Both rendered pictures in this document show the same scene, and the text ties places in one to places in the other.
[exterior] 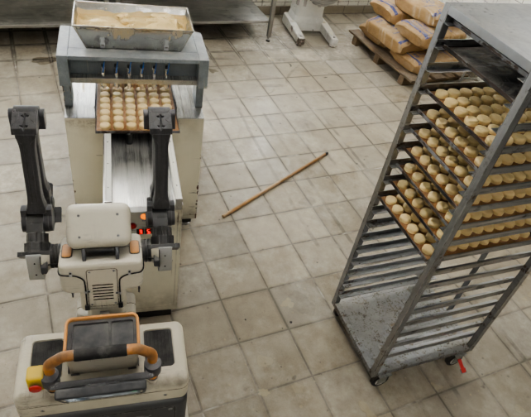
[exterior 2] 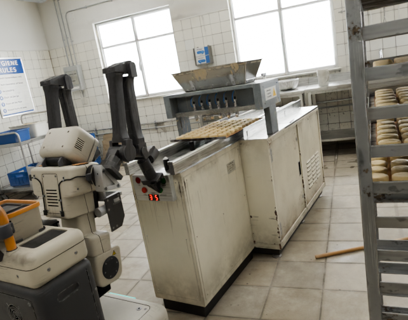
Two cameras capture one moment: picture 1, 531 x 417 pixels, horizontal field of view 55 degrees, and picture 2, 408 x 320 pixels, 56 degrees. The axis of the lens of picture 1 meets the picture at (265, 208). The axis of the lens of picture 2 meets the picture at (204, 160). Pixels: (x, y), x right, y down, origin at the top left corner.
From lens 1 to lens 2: 172 cm
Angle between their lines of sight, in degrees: 54
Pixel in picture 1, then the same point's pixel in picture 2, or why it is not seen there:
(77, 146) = not seen: hidden behind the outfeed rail
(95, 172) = not seen: hidden behind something
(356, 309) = not seen: outside the picture
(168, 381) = (16, 258)
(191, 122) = (257, 143)
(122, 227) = (67, 141)
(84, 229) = (48, 142)
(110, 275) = (54, 180)
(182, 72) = (249, 101)
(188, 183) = (267, 207)
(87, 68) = (187, 107)
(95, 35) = (185, 79)
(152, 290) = (179, 275)
